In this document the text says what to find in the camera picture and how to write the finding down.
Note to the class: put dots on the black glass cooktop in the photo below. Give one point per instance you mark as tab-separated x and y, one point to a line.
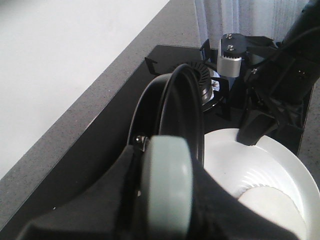
96	150

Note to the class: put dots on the black frying pan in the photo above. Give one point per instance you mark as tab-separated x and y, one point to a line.
167	129

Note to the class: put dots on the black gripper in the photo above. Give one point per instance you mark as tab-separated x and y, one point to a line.
277	87

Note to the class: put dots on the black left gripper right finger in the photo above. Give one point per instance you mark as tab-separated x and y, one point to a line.
216	215

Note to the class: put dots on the white round plate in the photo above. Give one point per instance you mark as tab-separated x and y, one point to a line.
238	168

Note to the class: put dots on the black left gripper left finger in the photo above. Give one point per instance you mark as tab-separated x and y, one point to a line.
105	211

